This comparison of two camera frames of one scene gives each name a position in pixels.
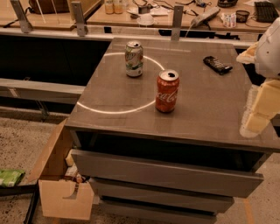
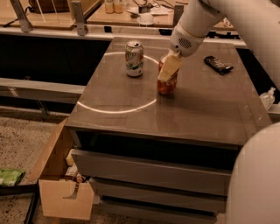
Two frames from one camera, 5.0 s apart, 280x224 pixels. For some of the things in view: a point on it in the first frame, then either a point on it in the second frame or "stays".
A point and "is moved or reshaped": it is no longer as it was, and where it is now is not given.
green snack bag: (10, 178) stays
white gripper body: (270, 55) to (184, 41)
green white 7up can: (134, 59) stays
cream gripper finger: (249, 55) to (171, 52)
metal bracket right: (177, 24) stays
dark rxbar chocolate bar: (216, 65) stays
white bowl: (145, 19) stays
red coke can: (166, 90) is moved or reshaped
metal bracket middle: (78, 11) stays
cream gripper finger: (262, 106) to (170, 66)
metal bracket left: (24, 24) stays
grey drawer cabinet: (157, 132) stays
